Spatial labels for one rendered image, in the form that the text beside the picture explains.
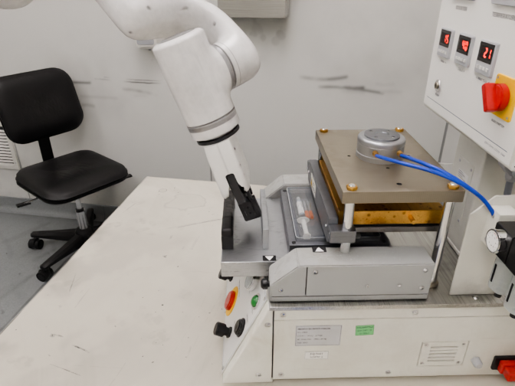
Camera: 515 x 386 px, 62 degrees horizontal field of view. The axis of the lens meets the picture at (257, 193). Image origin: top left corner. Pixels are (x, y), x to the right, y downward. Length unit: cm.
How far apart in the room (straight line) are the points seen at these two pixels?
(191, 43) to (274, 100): 159
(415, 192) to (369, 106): 158
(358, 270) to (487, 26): 41
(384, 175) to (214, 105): 28
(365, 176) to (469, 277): 23
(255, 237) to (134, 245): 49
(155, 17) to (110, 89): 176
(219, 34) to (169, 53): 11
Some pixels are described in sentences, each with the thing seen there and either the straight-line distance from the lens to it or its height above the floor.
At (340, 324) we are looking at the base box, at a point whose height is 89.
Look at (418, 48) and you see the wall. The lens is 219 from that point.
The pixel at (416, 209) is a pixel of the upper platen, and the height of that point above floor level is 106.
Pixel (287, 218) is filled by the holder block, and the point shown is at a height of 100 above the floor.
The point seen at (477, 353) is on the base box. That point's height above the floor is 82.
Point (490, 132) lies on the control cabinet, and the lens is 72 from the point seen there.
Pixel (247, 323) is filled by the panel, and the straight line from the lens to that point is 77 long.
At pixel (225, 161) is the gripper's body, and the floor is 112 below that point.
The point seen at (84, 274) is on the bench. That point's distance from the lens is 112.
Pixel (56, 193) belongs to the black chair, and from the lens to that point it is 218.
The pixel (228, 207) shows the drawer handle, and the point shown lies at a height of 101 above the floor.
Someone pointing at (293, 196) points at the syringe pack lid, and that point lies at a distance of 84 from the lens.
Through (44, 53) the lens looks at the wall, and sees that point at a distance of 264.
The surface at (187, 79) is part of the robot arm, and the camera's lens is 66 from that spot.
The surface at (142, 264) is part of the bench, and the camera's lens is 111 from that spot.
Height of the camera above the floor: 140
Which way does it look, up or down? 28 degrees down
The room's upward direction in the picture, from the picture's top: straight up
